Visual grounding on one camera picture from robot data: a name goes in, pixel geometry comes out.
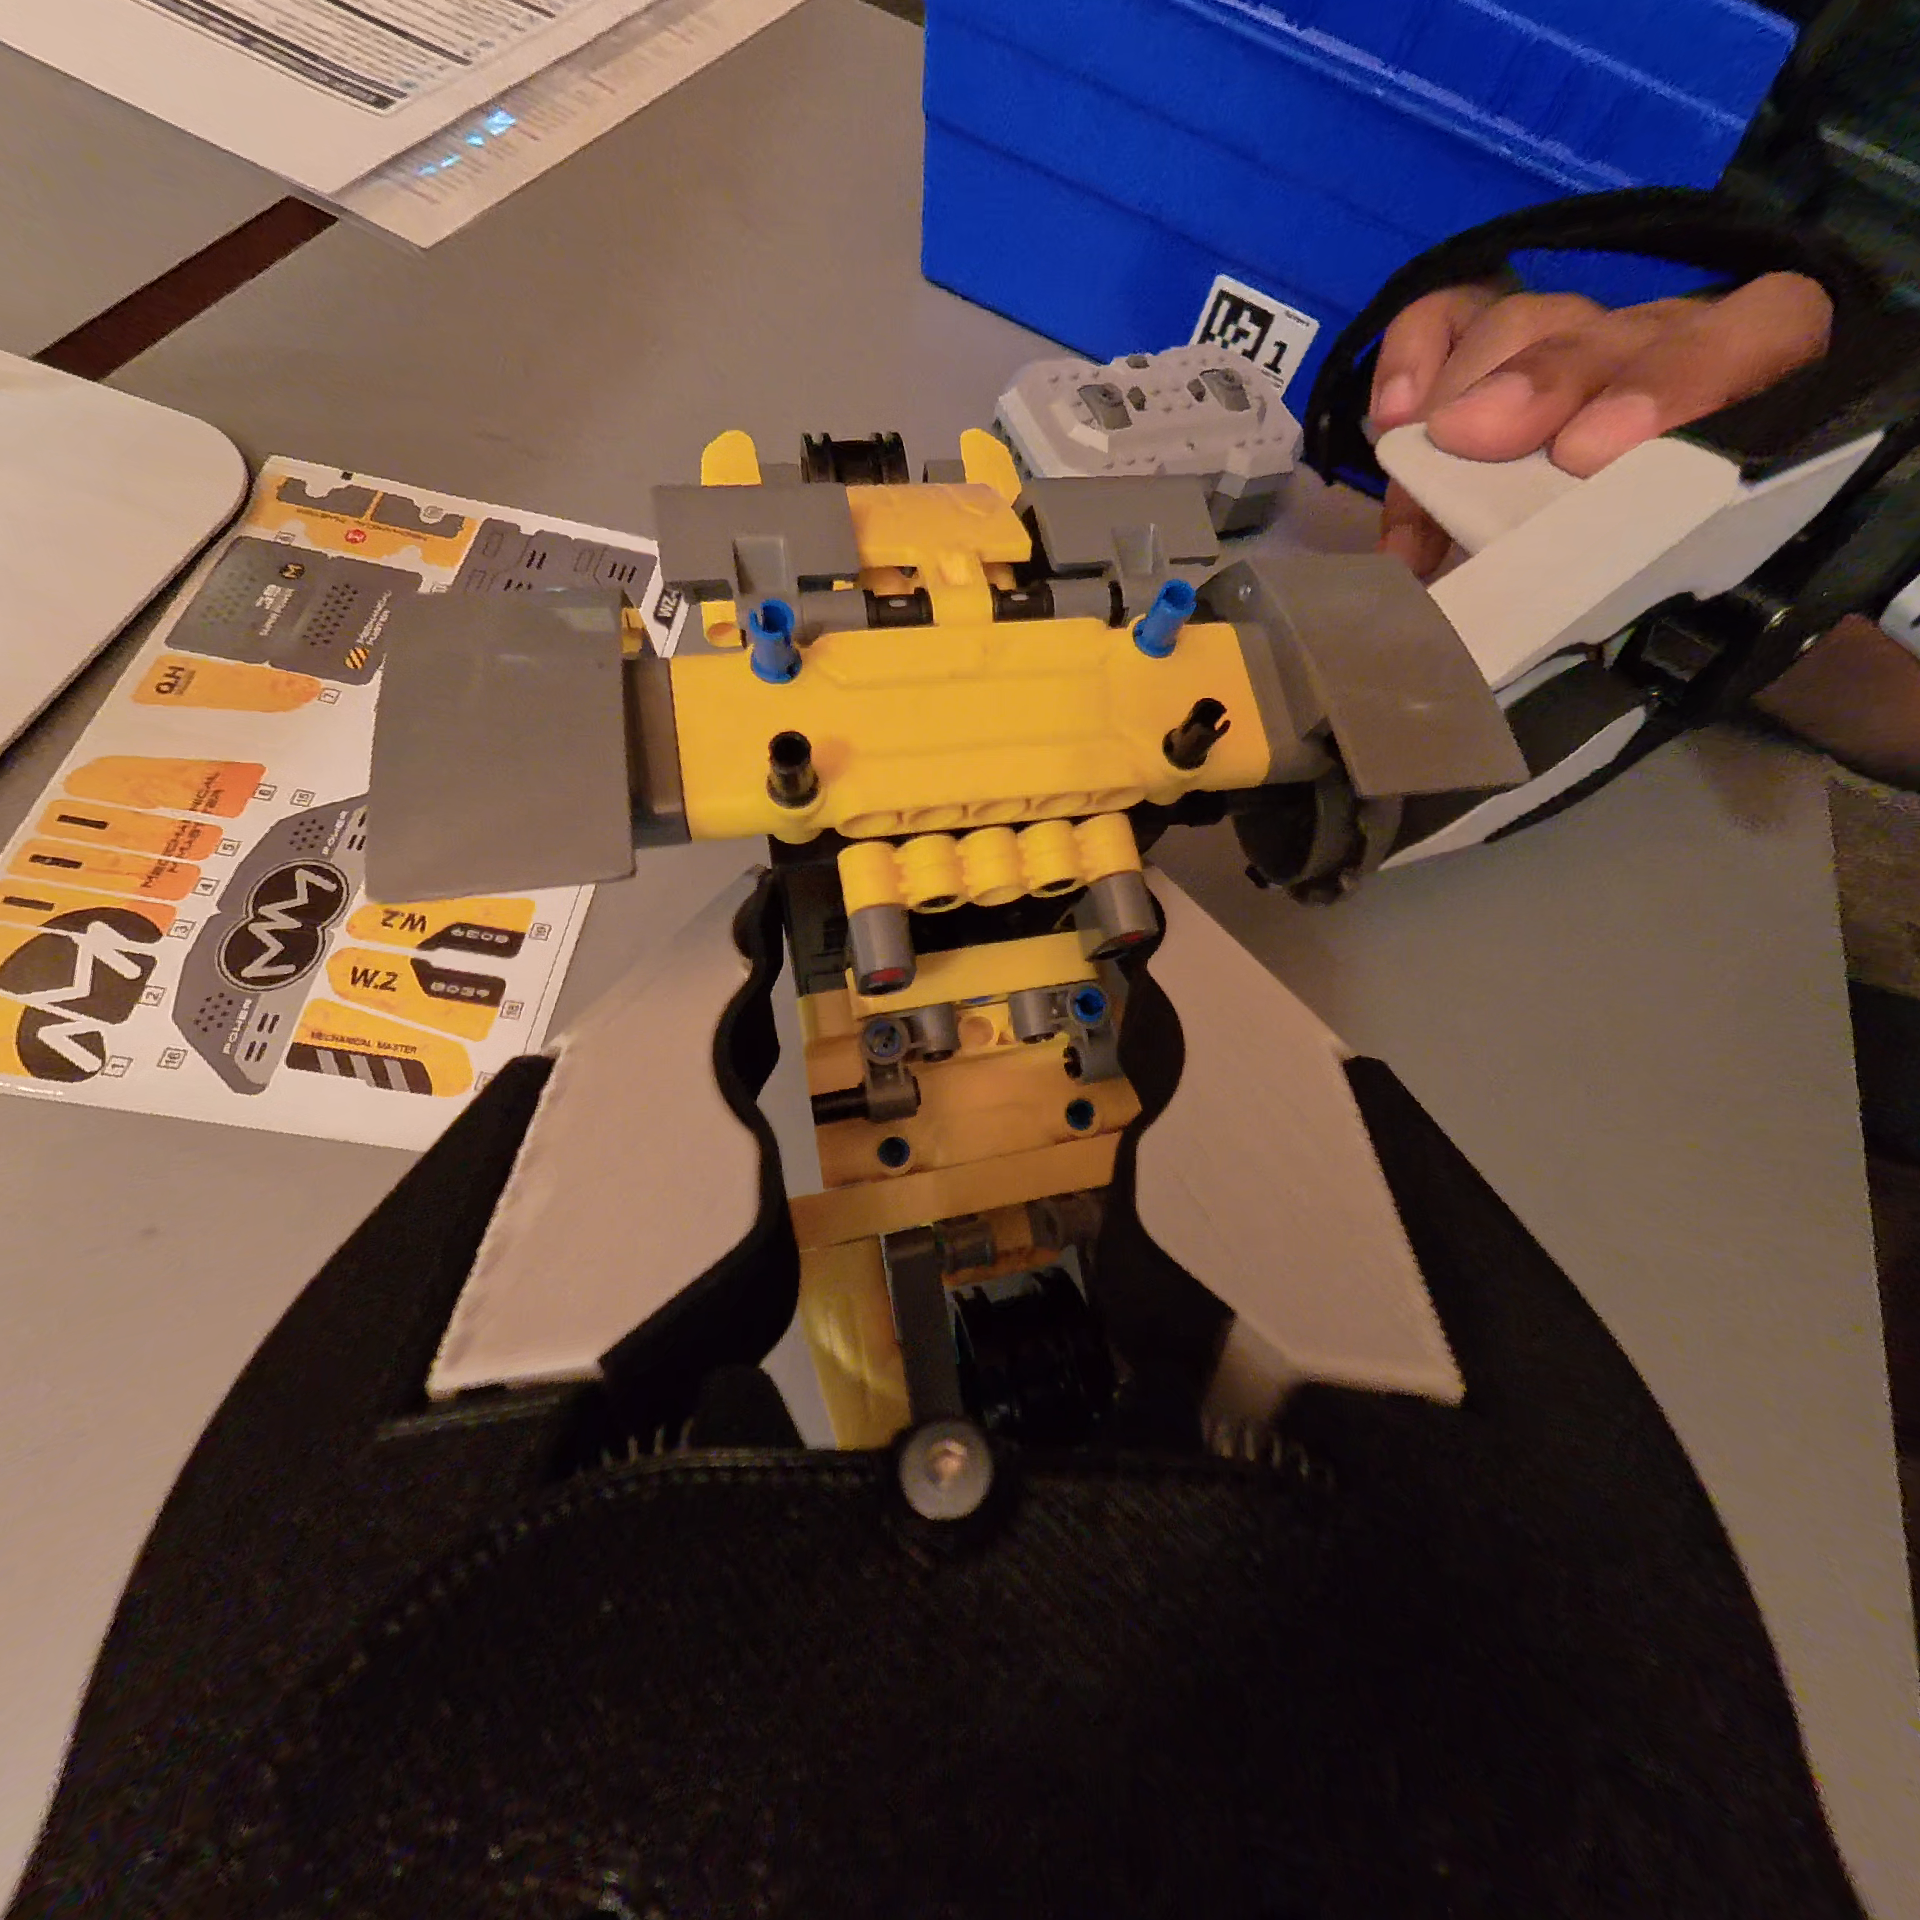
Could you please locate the person's right hand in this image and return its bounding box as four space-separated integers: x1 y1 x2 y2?
1368 271 1837 584

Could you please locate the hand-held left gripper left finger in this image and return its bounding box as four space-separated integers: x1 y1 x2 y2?
424 869 804 1456

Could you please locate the tagged blue plastic bin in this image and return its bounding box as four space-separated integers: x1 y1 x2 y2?
918 0 1802 453

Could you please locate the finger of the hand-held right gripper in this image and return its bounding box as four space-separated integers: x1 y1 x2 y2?
1371 698 1704 876
1425 437 1892 699

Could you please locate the printed paper sheet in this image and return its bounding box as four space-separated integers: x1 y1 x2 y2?
0 0 811 249

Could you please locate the yellow toy vehicle model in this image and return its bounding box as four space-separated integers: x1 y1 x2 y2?
365 428 1531 1451

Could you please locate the sticker sheet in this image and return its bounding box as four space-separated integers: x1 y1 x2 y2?
0 453 662 1154

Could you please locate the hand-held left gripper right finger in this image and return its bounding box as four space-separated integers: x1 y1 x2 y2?
1106 874 1466 1434

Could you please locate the person's right forearm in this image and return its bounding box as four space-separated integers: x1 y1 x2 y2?
1748 607 1920 781

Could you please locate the grey toy battery box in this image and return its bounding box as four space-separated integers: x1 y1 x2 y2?
993 348 1302 538

